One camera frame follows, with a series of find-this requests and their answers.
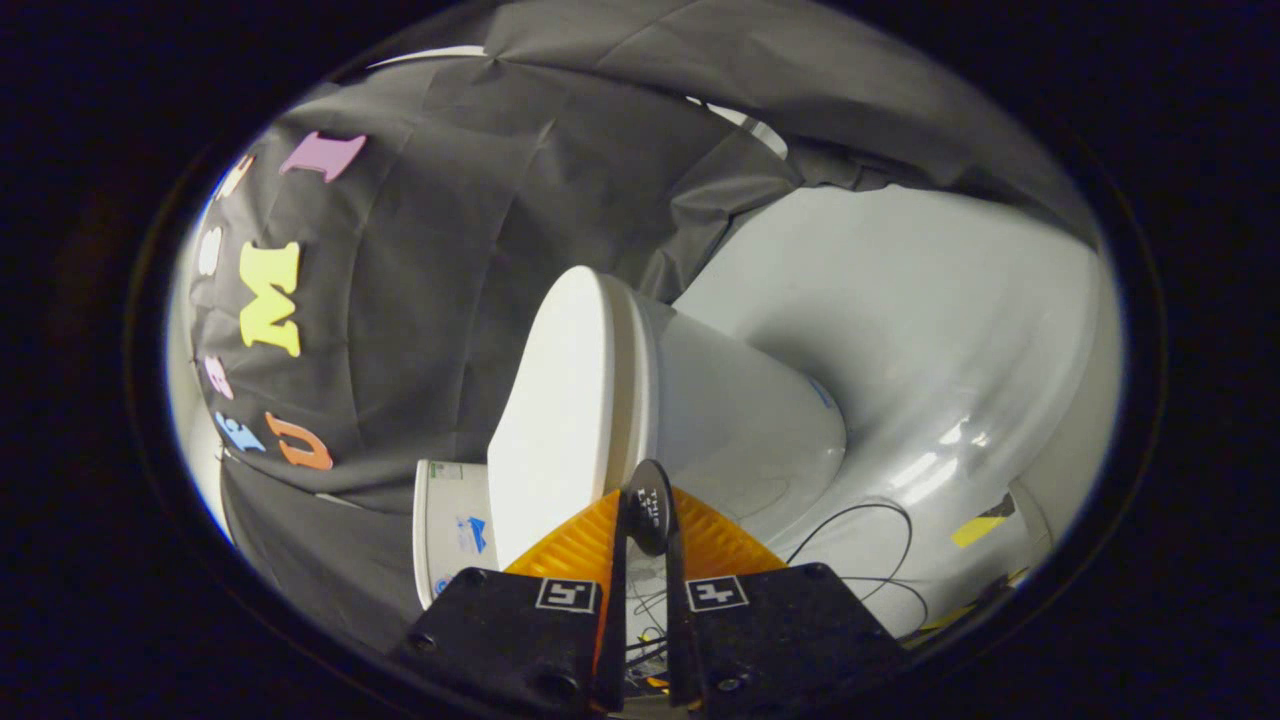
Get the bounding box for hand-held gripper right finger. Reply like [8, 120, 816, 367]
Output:
[665, 487, 911, 716]

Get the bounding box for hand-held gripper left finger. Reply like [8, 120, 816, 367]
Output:
[390, 487, 629, 716]

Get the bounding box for white toilet lid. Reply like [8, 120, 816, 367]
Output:
[487, 265, 676, 571]

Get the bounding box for yellow tape strip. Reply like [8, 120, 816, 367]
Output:
[950, 515, 1006, 549]

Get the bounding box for black backdrop cloth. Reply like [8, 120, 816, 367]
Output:
[185, 0, 1101, 651]

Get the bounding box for black cable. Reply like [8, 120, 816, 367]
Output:
[785, 500, 931, 641]

